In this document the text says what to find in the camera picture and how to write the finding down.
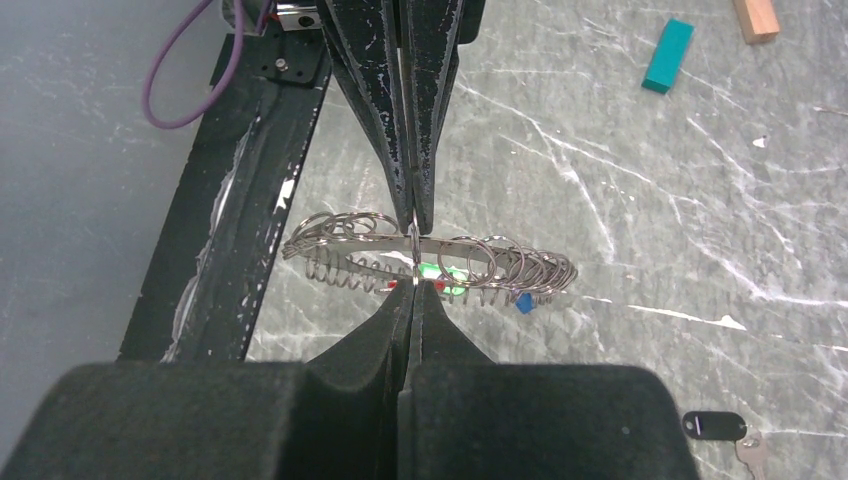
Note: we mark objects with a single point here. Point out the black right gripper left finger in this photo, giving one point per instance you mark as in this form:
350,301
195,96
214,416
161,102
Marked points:
331,418

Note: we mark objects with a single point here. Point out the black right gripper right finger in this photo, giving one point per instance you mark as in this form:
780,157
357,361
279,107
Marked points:
463,416

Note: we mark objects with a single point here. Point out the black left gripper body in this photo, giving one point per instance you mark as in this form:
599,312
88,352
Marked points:
282,44

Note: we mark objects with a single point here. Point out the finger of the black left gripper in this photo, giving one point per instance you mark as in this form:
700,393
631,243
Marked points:
431,62
361,40

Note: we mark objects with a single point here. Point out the red tag key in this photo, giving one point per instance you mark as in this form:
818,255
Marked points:
397,285

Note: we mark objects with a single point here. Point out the green tag key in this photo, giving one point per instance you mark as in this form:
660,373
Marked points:
451,274

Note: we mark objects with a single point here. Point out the blue tag key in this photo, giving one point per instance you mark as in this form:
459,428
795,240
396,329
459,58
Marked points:
525,303

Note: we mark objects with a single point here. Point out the black tag key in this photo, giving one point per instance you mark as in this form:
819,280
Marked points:
750,444

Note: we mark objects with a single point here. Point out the teal block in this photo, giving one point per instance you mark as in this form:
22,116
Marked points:
668,56

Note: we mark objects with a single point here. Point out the tan wooden block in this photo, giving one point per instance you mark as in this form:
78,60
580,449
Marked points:
758,20

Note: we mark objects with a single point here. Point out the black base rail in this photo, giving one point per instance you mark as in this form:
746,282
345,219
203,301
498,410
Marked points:
210,269

